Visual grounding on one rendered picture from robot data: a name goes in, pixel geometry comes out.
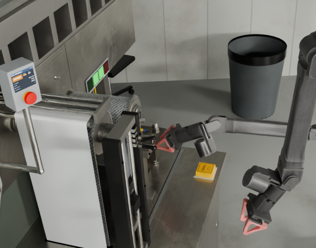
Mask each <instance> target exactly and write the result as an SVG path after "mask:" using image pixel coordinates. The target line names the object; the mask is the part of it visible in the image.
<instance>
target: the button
mask: <svg viewBox="0 0 316 248"><path fill-rule="evenodd" d="M214 171H215V164H210V163H203V162H199V164H198V167H197V170H196V176H199V177H206V178H212V177H213V174H214Z"/></svg>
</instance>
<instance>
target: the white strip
mask: <svg viewBox="0 0 316 248"><path fill-rule="evenodd" d="M30 115H31V119H32V123H33V127H34V131H35V136H36V140H37V143H38V147H39V152H40V156H41V160H42V164H43V168H44V173H43V174H41V175H40V174H37V173H31V172H29V174H30V178H31V182H32V185H33V189H34V193H35V197H36V200H37V204H38V207H39V211H40V215H41V219H42V223H43V226H44V230H45V234H46V238H47V239H45V240H44V241H46V242H51V243H56V244H60V245H65V246H70V247H74V248H107V245H106V239H105V233H104V227H103V221H102V216H101V210H100V204H99V198H98V192H97V186H96V180H95V174H94V169H93V163H92V157H91V151H90V145H89V139H88V133H87V128H92V125H93V123H92V122H91V121H88V120H89V119H87V118H79V117H71V116H63V115H55V114H47V113H39V112H32V111H30ZM0 117H8V118H15V121H16V125H17V128H18V132H19V136H20V139H21V143H22V147H23V151H24V154H25V158H26V162H27V166H33V167H36V163H35V159H34V155H33V151H32V147H31V143H30V140H29V135H28V131H27V127H26V123H25V119H24V115H23V111H22V110H21V111H19V112H13V111H5V110H0Z"/></svg>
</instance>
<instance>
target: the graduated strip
mask: <svg viewBox="0 0 316 248"><path fill-rule="evenodd" d="M184 149H185V148H180V150H179V151H178V153H177V155H176V158H175V160H174V162H173V164H172V166H171V169H170V171H169V173H168V175H167V177H166V179H165V182H164V184H163V186H162V188H161V190H160V192H159V195H158V197H157V199H156V201H155V203H154V205H153V208H152V210H151V212H150V214H149V216H148V219H149V227H150V226H151V223H152V221H153V219H154V217H155V214H156V212H157V210H158V208H159V205H160V203H161V201H162V199H163V196H164V194H165V192H166V190H167V187H168V185H169V183H170V181H171V178H172V176H173V174H174V172H175V169H176V167H177V165H178V163H179V160H180V158H181V156H182V154H183V151H184Z"/></svg>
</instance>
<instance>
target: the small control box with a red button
mask: <svg viewBox="0 0 316 248"><path fill-rule="evenodd" d="M0 87H1V90H2V94H3V98H4V101H5V105H6V106H7V107H9V108H11V109H12V110H14V111H16V112H19V111H21V110H23V109H25V108H27V107H29V106H31V105H33V104H35V103H38V102H40V101H41V100H42V98H41V93H40V89H39V84H38V80H37V76H36V71H35V67H34V63H33V62H32V61H30V60H27V59H25V58H23V57H20V58H18V59H15V60H13V61H10V62H7V63H5V64H2V65H0Z"/></svg>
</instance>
